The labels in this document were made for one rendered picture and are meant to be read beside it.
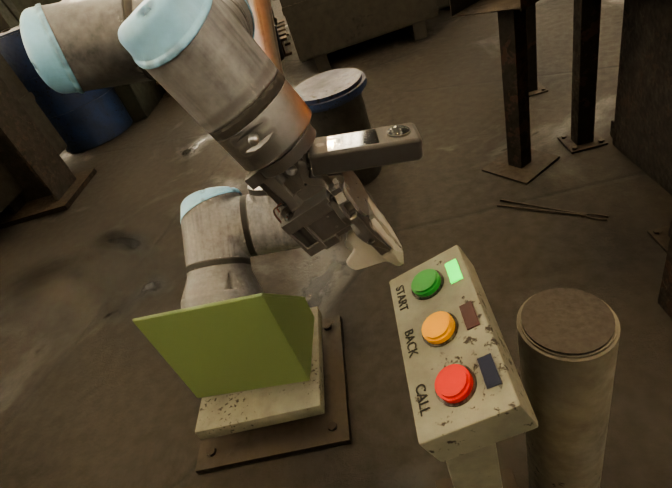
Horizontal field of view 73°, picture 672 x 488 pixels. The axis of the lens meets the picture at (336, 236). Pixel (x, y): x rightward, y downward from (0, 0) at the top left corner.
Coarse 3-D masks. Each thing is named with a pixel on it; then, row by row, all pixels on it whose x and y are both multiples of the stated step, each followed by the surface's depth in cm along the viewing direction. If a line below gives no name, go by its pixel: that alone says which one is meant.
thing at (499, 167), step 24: (456, 0) 147; (480, 0) 153; (504, 0) 142; (528, 0) 129; (504, 24) 143; (504, 48) 148; (504, 72) 154; (504, 96) 159; (528, 96) 158; (528, 120) 163; (528, 144) 169; (504, 168) 175; (528, 168) 171
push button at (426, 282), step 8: (424, 272) 59; (432, 272) 58; (416, 280) 59; (424, 280) 58; (432, 280) 58; (440, 280) 58; (416, 288) 58; (424, 288) 58; (432, 288) 57; (424, 296) 58
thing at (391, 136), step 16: (384, 128) 48; (400, 128) 46; (416, 128) 47; (320, 144) 47; (336, 144) 46; (352, 144) 46; (368, 144) 45; (384, 144) 45; (400, 144) 45; (416, 144) 45; (320, 160) 45; (336, 160) 46; (352, 160) 46; (368, 160) 46; (384, 160) 46; (400, 160) 46; (416, 160) 46
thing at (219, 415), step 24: (312, 312) 130; (312, 360) 117; (288, 384) 113; (312, 384) 111; (216, 408) 114; (240, 408) 112; (264, 408) 110; (288, 408) 108; (312, 408) 106; (216, 432) 110
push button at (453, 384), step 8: (448, 368) 48; (456, 368) 47; (464, 368) 47; (440, 376) 48; (448, 376) 47; (456, 376) 47; (464, 376) 46; (440, 384) 47; (448, 384) 47; (456, 384) 46; (464, 384) 45; (472, 384) 46; (440, 392) 47; (448, 392) 46; (456, 392) 45; (464, 392) 45; (448, 400) 46; (456, 400) 45
